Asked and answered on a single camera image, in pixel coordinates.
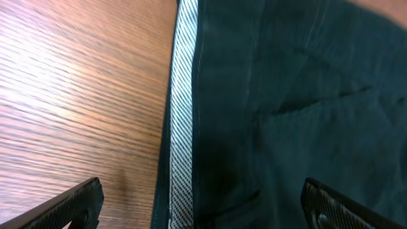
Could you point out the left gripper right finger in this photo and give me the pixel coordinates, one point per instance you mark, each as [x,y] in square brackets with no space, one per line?
[325,208]

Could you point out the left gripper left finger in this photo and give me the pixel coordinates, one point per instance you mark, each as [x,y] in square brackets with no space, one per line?
[78,207]

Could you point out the black shorts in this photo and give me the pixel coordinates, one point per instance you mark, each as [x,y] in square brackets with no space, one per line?
[266,96]

